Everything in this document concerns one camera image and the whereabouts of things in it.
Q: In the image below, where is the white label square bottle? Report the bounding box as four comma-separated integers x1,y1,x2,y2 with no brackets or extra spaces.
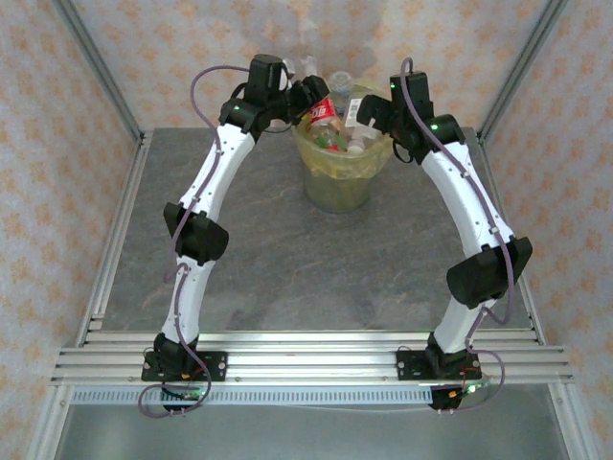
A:
342,94,384,154

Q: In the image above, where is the red label cola bottle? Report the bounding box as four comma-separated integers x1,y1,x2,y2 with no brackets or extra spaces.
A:
304,98,339,140

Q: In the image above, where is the green label bottle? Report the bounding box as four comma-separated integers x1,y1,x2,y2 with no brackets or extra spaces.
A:
313,133,351,152

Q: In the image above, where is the translucent yellow-green plastic bin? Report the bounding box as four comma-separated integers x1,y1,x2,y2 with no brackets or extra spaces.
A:
290,79,401,215

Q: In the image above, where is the small circuit board green light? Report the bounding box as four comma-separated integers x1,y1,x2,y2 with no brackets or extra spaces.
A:
447,382,492,399
162,386,205,403

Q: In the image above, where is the grey metal shelf panel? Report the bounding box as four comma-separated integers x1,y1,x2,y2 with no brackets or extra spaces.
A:
55,404,574,460

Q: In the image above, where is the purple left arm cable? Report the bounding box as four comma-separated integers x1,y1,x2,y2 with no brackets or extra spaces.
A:
137,65,253,418

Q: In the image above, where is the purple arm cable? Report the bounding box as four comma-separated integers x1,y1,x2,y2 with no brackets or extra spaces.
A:
399,57,521,417
137,65,253,418

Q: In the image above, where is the aluminium frame post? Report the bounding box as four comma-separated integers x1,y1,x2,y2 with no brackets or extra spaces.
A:
26,385,73,460
51,0,146,145
477,0,572,144
548,382,602,460

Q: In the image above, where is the aluminium table side rail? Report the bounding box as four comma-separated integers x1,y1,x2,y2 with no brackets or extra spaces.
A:
76,131,155,347
476,131,547,347

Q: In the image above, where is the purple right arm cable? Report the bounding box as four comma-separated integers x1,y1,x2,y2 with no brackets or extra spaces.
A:
399,57,521,417

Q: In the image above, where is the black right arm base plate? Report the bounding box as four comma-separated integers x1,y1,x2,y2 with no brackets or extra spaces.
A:
396,348,482,383

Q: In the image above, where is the aluminium mounting rail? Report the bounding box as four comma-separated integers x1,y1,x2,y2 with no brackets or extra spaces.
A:
50,329,576,386

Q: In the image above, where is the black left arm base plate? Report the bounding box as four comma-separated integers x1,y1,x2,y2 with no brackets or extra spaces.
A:
142,351,229,383

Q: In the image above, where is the slotted grey cable duct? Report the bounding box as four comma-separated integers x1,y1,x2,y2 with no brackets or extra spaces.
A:
71,386,435,407

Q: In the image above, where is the aluminium lower frame post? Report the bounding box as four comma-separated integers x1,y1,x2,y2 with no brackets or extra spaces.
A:
548,382,602,460
26,385,73,460

